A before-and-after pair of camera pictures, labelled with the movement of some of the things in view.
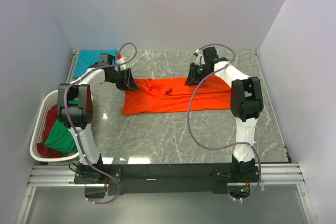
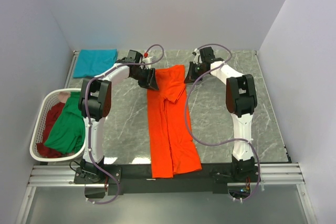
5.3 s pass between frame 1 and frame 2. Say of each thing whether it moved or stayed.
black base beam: stayed
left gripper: moved
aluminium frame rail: stayed
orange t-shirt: moved
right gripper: stayed
